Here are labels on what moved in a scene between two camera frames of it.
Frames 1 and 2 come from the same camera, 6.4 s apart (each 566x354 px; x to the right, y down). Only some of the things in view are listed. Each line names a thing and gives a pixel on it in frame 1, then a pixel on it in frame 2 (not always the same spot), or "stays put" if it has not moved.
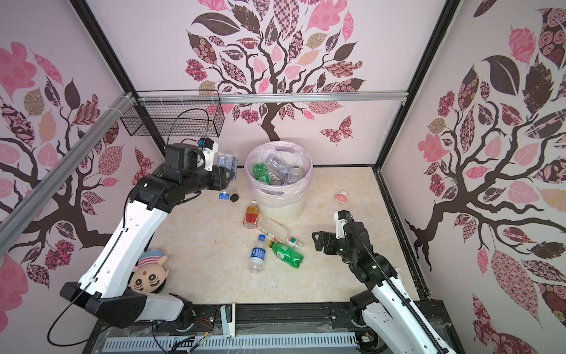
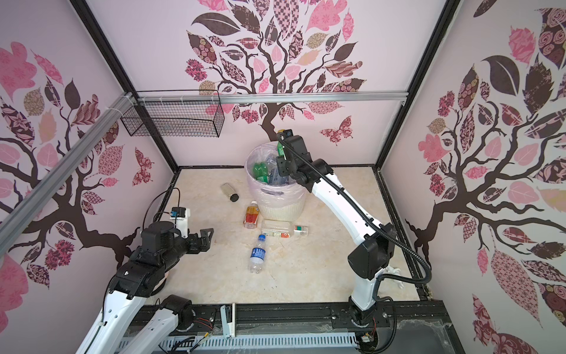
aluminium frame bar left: x=12 y=223 stays put
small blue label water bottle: x=258 y=255 stays put
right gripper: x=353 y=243 to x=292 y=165
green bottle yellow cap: x=286 y=253 to x=280 y=150
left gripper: x=219 y=175 to x=205 y=245
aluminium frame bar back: x=147 y=99 stays put
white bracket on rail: x=228 y=328 stays put
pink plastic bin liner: x=285 y=195 stays put
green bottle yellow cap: x=261 y=172 stays put
